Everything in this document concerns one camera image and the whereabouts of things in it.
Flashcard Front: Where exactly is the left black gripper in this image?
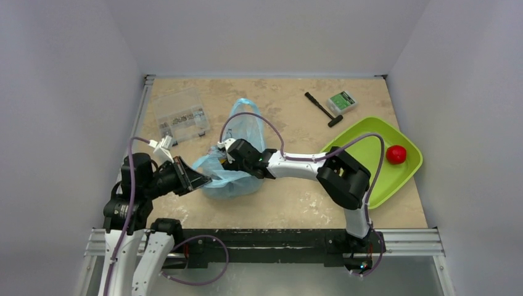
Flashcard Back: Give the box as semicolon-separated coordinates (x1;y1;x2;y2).
144;154;211;198

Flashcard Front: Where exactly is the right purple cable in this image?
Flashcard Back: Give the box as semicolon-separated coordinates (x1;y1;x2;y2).
218;112;387;279

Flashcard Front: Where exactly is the green plastic bowl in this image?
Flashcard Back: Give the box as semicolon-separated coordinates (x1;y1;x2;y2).
320;116;424;210

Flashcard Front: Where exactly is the blue plastic bag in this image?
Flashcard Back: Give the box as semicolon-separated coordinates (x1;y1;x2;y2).
192;115;265;200

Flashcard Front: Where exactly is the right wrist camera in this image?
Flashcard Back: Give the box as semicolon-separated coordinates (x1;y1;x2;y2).
216;138;236;154

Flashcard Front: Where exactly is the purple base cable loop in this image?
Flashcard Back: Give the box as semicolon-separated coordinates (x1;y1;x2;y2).
157;234;229;287

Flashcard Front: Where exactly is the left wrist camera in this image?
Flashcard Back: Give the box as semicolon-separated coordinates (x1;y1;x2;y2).
148;135;174;163

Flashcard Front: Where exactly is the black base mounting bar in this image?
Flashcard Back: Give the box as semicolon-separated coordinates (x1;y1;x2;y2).
161;220;387;271

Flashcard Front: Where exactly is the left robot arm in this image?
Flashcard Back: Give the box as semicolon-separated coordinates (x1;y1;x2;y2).
98;152;212;295

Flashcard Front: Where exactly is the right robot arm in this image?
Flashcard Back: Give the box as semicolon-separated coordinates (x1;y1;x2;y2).
217;138;379;251

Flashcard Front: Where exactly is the black T-handle tool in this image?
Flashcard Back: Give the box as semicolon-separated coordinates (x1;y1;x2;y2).
304;92;343;128

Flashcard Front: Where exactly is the red fake apple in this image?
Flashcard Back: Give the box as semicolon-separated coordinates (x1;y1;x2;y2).
385;145;407;165

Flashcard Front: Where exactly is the clear plastic screw organizer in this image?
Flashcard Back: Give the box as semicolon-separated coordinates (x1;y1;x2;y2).
153;88;211;147

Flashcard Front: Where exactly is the green white small box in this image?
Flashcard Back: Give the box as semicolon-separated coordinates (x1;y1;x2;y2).
327;91;358;116

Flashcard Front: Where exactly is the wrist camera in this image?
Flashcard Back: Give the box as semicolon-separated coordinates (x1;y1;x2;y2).
148;135;174;163
216;138;236;154

